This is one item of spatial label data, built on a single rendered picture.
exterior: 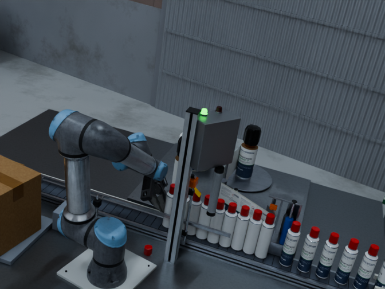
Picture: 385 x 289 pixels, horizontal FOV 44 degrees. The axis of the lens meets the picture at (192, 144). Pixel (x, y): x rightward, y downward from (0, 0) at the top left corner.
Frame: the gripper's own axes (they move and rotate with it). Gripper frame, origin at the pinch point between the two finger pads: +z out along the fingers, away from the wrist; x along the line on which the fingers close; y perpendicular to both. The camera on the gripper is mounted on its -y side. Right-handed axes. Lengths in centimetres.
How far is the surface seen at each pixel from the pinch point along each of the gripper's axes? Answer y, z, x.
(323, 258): -3, 31, -62
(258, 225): -3.1, 12.1, -40.6
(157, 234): -5.9, 7.9, 2.9
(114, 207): 0.1, -5.4, 22.6
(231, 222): -3.5, 8.6, -30.5
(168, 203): -2.9, -4.3, -5.8
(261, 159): 261, 87, 29
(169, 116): 304, 32, 128
